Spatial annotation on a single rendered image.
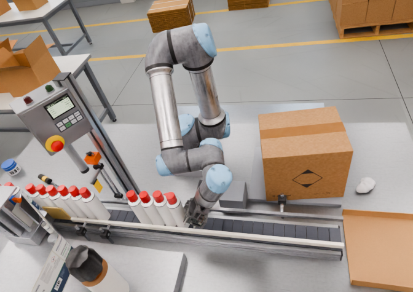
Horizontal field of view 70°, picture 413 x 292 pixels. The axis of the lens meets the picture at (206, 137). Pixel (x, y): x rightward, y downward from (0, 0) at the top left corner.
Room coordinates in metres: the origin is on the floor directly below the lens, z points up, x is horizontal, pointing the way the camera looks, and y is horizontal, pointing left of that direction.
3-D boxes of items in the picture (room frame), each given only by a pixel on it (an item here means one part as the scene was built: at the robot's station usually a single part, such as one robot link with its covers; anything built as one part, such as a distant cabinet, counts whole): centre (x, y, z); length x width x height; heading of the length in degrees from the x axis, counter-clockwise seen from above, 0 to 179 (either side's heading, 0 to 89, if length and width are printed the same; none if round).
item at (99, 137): (0.90, 0.39, 1.17); 0.04 x 0.04 x 0.67; 68
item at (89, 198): (0.79, 0.51, 0.98); 0.05 x 0.05 x 0.20
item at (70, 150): (0.90, 0.52, 1.18); 0.04 x 0.04 x 0.21
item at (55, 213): (0.83, 0.70, 0.94); 0.10 x 0.01 x 0.09; 68
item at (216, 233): (0.60, 0.15, 0.91); 1.07 x 0.01 x 0.02; 68
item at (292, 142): (0.76, -0.34, 0.99); 0.30 x 0.24 x 0.27; 76
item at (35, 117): (0.86, 0.48, 1.38); 0.17 x 0.10 x 0.19; 123
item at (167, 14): (4.92, 0.02, 0.16); 0.64 x 0.53 x 0.31; 73
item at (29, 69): (2.38, 1.27, 0.97); 0.51 x 0.42 x 0.37; 163
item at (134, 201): (0.71, 0.32, 0.98); 0.05 x 0.05 x 0.20
